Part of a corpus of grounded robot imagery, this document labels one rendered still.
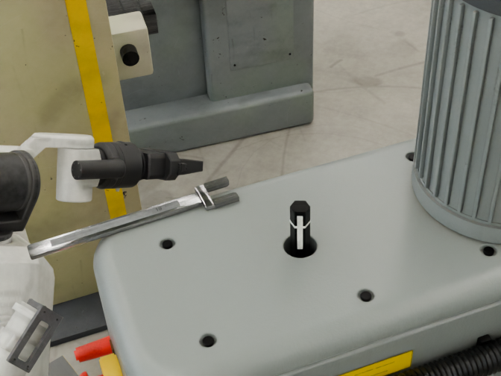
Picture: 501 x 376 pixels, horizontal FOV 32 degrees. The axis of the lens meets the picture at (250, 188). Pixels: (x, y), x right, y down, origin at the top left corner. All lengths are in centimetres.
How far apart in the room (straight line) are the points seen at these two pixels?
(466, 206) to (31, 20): 192
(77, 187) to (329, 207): 69
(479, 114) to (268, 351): 31
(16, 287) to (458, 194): 68
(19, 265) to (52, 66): 151
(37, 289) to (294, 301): 54
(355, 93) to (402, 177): 334
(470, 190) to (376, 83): 353
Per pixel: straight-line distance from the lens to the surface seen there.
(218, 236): 97
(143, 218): 99
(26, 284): 133
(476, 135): 89
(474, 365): 98
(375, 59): 463
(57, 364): 280
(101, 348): 112
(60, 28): 272
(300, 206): 92
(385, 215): 99
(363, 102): 432
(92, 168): 155
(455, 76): 88
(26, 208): 135
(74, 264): 332
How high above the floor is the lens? 258
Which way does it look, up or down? 42 degrees down
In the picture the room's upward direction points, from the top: 3 degrees counter-clockwise
